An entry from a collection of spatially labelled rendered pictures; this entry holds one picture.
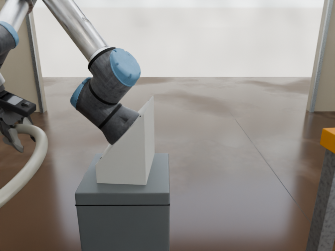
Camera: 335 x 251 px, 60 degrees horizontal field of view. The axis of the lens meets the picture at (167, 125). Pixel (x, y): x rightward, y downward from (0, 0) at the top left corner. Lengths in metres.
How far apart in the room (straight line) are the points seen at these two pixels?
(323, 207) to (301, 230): 1.07
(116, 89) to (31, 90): 4.55
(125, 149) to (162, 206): 0.29
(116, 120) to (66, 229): 1.44
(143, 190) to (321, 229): 0.86
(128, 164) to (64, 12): 0.68
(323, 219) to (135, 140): 0.93
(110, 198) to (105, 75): 0.51
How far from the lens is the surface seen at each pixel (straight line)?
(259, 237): 2.43
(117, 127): 1.25
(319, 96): 5.89
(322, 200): 1.55
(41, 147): 0.81
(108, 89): 1.19
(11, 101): 0.96
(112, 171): 1.29
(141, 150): 1.22
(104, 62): 1.19
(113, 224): 1.35
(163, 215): 1.30
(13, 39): 1.06
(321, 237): 1.63
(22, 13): 1.44
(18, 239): 2.56
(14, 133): 1.00
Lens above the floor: 1.52
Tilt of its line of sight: 19 degrees down
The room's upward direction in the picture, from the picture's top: straight up
